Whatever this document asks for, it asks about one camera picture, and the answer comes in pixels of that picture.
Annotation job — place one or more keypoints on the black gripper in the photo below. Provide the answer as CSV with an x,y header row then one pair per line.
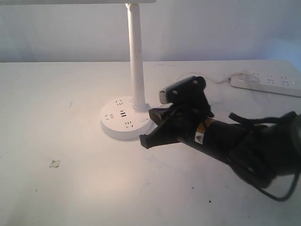
x,y
178,124

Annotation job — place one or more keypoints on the white desk lamp with sockets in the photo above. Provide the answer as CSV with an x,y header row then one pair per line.
x,y
123,118

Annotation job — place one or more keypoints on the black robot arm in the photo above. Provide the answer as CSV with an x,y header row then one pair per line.
x,y
258,150

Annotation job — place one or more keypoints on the white plug in strip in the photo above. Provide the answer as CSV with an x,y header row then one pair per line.
x,y
244,77

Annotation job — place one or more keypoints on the white power strip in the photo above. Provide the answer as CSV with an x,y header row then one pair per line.
x,y
288,85

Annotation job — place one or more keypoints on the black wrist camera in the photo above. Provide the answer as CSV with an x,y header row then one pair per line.
x,y
188,93

